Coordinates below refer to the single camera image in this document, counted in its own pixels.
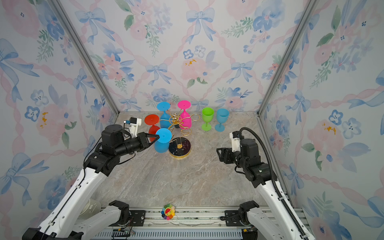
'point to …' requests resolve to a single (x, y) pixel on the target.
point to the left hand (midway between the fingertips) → (159, 135)
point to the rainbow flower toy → (168, 211)
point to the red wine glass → (152, 120)
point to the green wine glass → (207, 115)
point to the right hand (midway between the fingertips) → (222, 148)
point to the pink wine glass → (185, 120)
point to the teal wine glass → (222, 116)
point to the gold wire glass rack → (179, 147)
